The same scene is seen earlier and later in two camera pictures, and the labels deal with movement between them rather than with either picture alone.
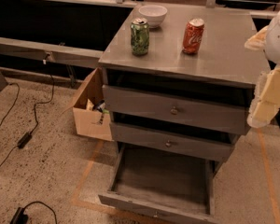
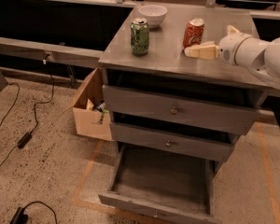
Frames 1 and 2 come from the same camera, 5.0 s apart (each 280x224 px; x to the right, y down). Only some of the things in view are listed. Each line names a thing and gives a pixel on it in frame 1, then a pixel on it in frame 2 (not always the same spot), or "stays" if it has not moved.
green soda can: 140,36 stays
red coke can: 192,35 stays
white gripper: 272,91 -> 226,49
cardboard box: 91,113 stays
